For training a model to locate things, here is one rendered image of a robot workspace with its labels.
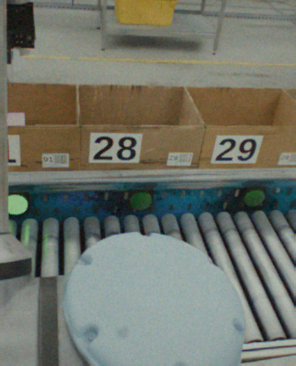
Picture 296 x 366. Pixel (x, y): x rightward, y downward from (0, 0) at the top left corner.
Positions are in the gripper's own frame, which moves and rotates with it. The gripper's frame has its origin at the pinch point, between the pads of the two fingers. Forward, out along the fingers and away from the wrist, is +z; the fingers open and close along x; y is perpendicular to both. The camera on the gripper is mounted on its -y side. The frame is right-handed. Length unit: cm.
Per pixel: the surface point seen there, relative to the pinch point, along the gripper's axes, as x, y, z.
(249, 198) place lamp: -16, 76, 36
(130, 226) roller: -20, 36, 43
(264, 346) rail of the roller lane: -65, 64, 43
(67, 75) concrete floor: 265, 20, 118
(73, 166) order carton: -8.0, 17.6, 27.6
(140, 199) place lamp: -16, 39, 35
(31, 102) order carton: 20.8, 3.7, 20.4
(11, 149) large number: -8.2, -0.6, 21.0
